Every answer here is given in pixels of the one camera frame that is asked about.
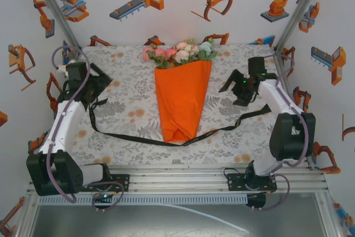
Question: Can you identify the light blue fake flower stem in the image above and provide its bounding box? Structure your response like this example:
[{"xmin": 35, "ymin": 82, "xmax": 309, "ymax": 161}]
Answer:
[{"xmin": 194, "ymin": 37, "xmax": 220, "ymax": 63}]

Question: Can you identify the pink fake flower stem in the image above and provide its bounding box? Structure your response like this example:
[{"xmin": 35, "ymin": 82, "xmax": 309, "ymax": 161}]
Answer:
[
  {"xmin": 143, "ymin": 44, "xmax": 167, "ymax": 69},
  {"xmin": 165, "ymin": 48, "xmax": 178, "ymax": 63}
]

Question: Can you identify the orange wrapping paper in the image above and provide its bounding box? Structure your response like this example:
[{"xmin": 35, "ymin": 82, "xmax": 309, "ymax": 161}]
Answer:
[{"xmin": 154, "ymin": 59, "xmax": 213, "ymax": 144}]

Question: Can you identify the black printed ribbon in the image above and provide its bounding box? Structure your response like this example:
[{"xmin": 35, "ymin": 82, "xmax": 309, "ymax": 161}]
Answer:
[{"xmin": 87, "ymin": 97, "xmax": 274, "ymax": 148}]

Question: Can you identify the floral patterned tablecloth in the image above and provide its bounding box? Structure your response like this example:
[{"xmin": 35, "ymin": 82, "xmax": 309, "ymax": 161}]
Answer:
[{"xmin": 52, "ymin": 44, "xmax": 308, "ymax": 167}]

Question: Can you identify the black controller box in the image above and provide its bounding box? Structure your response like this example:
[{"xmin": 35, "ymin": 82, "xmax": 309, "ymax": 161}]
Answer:
[
  {"xmin": 246, "ymin": 194, "xmax": 267, "ymax": 210},
  {"xmin": 92, "ymin": 192, "xmax": 116, "ymax": 207}
]

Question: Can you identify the white plastic tube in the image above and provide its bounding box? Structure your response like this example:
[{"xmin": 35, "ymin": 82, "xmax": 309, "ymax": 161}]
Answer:
[{"xmin": 158, "ymin": 203, "xmax": 250, "ymax": 234}]

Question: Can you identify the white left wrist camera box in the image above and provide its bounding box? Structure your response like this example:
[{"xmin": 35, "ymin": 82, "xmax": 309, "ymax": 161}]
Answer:
[{"xmin": 57, "ymin": 59, "xmax": 74, "ymax": 78}]

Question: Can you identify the aluminium frame post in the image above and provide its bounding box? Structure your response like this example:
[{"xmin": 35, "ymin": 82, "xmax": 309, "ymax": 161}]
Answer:
[
  {"xmin": 273, "ymin": 0, "xmax": 331, "ymax": 52},
  {"xmin": 27, "ymin": 0, "xmax": 82, "ymax": 52}
]

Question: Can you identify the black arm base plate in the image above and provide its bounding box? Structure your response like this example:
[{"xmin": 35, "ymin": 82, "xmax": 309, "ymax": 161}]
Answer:
[
  {"xmin": 79, "ymin": 174, "xmax": 131, "ymax": 193},
  {"xmin": 227, "ymin": 172, "xmax": 278, "ymax": 193}
]

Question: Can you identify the aluminium frame cross rail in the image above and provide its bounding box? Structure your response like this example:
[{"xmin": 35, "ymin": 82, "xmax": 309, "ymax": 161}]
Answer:
[{"xmin": 26, "ymin": 164, "xmax": 329, "ymax": 195}]

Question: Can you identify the grey slotted cable duct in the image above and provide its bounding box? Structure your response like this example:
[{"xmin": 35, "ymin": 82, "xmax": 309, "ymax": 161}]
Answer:
[{"xmin": 38, "ymin": 194, "xmax": 249, "ymax": 206}]

